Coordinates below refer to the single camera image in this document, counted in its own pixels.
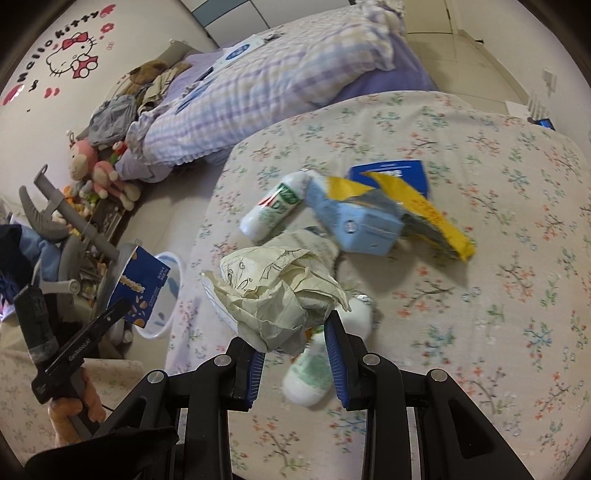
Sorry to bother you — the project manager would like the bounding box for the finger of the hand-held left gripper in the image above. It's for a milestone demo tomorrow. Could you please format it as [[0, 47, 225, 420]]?
[[87, 298, 133, 343]]

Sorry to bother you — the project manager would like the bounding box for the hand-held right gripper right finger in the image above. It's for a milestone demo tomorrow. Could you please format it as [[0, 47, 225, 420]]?
[[323, 314, 536, 480]]

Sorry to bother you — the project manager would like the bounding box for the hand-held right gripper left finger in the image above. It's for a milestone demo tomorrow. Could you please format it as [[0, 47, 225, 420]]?
[[99, 337, 267, 480]]

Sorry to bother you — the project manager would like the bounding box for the white bottle pale green label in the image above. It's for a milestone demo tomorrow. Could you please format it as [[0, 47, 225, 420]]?
[[281, 295, 376, 408]]

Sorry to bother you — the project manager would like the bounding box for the dark blue snack box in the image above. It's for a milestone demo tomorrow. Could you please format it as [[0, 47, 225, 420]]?
[[107, 244, 171, 329]]

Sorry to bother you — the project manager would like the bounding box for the white plastic bin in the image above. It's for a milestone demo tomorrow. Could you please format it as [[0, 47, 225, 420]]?
[[122, 251, 186, 342]]

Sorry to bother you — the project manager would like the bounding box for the cream paper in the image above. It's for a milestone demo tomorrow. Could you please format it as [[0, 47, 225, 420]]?
[[202, 228, 352, 357]]

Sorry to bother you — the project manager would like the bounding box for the light blue carton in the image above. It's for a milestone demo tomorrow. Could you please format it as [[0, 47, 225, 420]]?
[[307, 178, 405, 257]]

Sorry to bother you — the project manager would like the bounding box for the white bottle green red label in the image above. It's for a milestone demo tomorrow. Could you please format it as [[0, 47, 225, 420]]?
[[239, 170, 320, 241]]

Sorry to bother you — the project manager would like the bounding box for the yellow snack bag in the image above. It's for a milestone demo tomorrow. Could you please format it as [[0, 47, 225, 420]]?
[[325, 173, 477, 263]]

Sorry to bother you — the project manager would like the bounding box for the blue cardboard box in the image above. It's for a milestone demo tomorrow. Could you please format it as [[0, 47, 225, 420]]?
[[347, 159, 432, 200]]

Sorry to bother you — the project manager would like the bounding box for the person's left hand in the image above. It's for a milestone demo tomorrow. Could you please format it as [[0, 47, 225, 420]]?
[[48, 367, 108, 449]]

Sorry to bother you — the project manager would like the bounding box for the floral patterned cloth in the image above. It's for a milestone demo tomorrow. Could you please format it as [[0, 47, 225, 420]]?
[[0, 351, 145, 467]]

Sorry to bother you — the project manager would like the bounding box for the light blue clothing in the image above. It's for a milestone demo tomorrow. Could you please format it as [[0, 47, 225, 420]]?
[[0, 224, 63, 298]]

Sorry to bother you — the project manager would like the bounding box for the black cloth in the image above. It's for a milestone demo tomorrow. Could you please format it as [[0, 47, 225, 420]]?
[[28, 425, 180, 480]]

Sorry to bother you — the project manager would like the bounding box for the colourful toy pile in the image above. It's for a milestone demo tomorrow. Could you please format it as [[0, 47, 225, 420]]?
[[62, 182, 101, 219]]

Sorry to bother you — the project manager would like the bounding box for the small pink plush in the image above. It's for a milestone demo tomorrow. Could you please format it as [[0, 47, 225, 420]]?
[[91, 159, 141, 212]]

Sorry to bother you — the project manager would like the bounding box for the large pink monkey plush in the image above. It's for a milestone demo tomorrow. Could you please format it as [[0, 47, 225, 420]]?
[[68, 131, 103, 183]]

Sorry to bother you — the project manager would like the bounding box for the grey clothes pile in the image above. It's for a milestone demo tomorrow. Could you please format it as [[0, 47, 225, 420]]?
[[88, 95, 140, 147]]

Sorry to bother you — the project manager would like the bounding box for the brown teddy bear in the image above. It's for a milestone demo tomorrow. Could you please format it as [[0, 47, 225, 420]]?
[[128, 60, 170, 86]]

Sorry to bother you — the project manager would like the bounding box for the purple plaid quilt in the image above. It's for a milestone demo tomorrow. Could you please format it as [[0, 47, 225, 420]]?
[[127, 0, 407, 178]]

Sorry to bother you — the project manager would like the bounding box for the blue white leaflet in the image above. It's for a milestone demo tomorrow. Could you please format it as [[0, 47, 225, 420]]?
[[217, 37, 265, 64]]

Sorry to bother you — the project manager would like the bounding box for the purple bed sheet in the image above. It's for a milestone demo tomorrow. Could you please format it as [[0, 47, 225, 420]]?
[[115, 41, 439, 182]]

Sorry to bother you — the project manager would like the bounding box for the white slotted rack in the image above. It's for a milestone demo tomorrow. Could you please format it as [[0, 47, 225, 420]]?
[[526, 92, 548, 119]]

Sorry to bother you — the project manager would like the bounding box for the pale wardrobe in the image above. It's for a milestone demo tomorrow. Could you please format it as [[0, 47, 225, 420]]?
[[203, 0, 361, 48]]

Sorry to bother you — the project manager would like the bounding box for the grey stroller frame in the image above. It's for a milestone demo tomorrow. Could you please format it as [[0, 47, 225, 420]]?
[[18, 164, 122, 298]]

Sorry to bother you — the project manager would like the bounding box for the cartoon cat wall sticker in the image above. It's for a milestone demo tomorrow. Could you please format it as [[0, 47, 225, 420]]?
[[0, 2, 119, 108]]

